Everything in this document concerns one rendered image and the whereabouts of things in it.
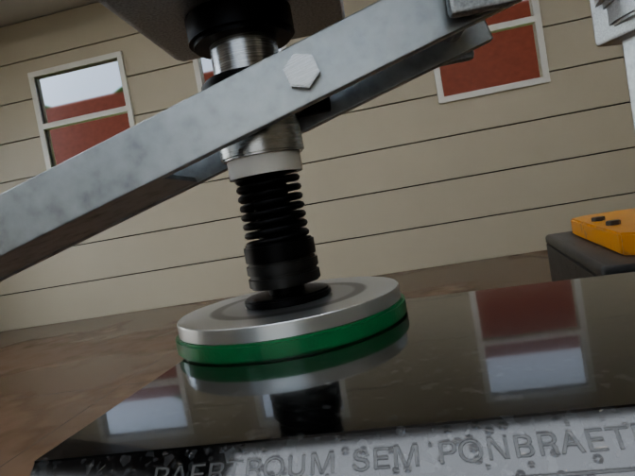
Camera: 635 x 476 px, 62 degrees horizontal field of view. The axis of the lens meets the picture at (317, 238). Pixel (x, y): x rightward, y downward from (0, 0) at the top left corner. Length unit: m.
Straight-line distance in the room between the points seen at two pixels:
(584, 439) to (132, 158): 0.39
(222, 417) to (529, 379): 0.17
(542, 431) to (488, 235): 6.29
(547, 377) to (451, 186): 6.18
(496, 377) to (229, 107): 0.30
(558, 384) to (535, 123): 6.40
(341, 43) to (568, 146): 6.32
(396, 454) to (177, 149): 0.31
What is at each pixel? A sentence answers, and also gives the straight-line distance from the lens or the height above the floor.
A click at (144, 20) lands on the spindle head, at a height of 1.10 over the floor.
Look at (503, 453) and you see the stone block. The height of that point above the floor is 0.79.
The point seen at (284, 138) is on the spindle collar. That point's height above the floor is 0.98.
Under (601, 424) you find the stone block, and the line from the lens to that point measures 0.28.
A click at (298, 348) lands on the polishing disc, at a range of 0.41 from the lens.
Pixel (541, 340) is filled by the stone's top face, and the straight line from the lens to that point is 0.38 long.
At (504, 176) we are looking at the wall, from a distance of 6.56.
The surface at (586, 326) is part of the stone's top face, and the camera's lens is 0.40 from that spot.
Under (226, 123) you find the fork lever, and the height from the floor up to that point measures 1.00.
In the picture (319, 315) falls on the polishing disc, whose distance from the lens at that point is 0.42.
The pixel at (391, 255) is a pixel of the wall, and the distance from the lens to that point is 6.49.
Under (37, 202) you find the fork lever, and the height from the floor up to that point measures 0.96.
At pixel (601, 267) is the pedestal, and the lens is 0.99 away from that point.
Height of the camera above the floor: 0.91
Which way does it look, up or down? 3 degrees down
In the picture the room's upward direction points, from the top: 10 degrees counter-clockwise
